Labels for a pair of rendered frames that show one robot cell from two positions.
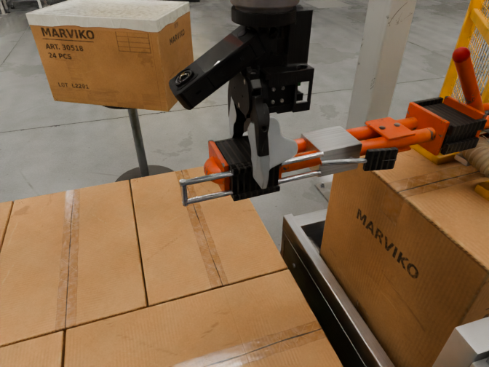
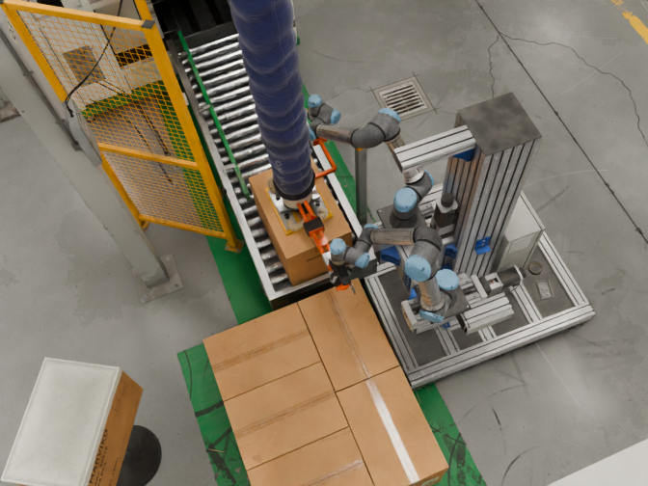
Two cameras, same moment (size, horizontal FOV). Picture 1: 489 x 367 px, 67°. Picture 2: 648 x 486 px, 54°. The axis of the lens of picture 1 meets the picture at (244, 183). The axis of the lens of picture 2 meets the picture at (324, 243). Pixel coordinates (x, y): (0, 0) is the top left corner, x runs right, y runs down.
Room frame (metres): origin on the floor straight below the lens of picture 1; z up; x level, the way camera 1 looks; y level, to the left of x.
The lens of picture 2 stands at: (0.43, 1.39, 4.10)
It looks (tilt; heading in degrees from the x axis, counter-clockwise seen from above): 62 degrees down; 273
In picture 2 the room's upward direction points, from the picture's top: 7 degrees counter-clockwise
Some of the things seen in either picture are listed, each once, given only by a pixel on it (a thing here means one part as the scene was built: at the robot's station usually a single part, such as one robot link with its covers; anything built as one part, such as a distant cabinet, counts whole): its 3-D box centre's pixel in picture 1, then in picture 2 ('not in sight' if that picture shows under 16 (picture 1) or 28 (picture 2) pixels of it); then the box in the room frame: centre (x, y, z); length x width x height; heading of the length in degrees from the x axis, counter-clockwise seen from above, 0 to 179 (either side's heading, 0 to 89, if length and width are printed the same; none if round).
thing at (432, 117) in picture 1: (442, 124); (313, 227); (0.55, -0.33, 1.08); 0.10 x 0.08 x 0.06; 20
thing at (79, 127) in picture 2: not in sight; (84, 133); (1.64, -0.66, 1.62); 0.20 x 0.05 x 0.30; 109
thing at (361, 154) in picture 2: not in sight; (361, 184); (0.25, -0.95, 0.50); 0.07 x 0.07 x 1.00; 19
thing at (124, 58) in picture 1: (121, 51); (78, 430); (1.84, 0.61, 0.82); 0.60 x 0.40 x 0.40; 78
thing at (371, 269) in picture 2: (338, 336); (324, 286); (0.53, -0.24, 0.47); 0.70 x 0.03 x 0.15; 19
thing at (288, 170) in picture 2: not in sight; (283, 123); (0.64, -0.56, 1.68); 0.22 x 0.22 x 1.04
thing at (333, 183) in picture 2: not in sight; (304, 128); (0.60, -1.46, 0.50); 2.31 x 0.05 x 0.19; 109
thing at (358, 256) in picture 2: not in sight; (358, 255); (0.34, 0.01, 1.38); 0.11 x 0.11 x 0.08; 60
